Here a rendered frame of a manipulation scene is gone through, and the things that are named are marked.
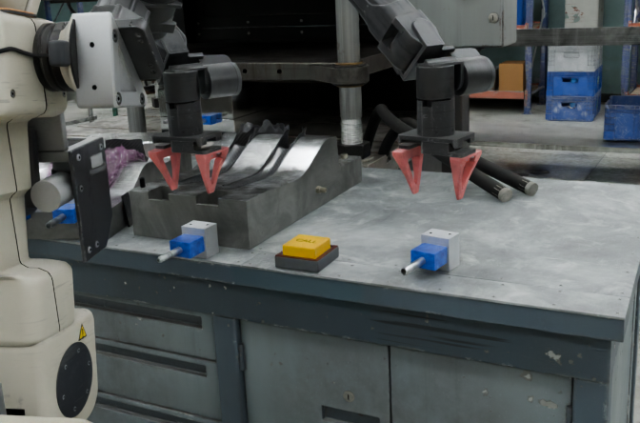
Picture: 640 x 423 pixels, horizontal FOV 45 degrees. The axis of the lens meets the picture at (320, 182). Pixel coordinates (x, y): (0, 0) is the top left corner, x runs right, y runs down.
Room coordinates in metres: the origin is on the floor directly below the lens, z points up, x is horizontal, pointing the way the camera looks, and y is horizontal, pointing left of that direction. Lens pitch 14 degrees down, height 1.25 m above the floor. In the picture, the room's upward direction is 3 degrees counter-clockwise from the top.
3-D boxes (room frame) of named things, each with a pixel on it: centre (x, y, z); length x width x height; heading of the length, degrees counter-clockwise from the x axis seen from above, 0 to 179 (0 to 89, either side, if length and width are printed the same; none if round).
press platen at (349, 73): (2.61, 0.24, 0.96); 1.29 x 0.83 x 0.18; 63
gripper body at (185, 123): (1.26, 0.22, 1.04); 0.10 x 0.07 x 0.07; 61
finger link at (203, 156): (1.25, 0.20, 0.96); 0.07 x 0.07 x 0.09; 61
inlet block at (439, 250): (1.12, -0.16, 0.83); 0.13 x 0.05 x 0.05; 142
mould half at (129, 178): (1.65, 0.49, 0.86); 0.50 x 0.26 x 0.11; 170
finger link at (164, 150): (1.27, 0.24, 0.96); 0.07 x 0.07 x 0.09; 61
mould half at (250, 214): (1.56, 0.13, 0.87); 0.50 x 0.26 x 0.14; 153
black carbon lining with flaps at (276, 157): (1.55, 0.15, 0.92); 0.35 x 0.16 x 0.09; 153
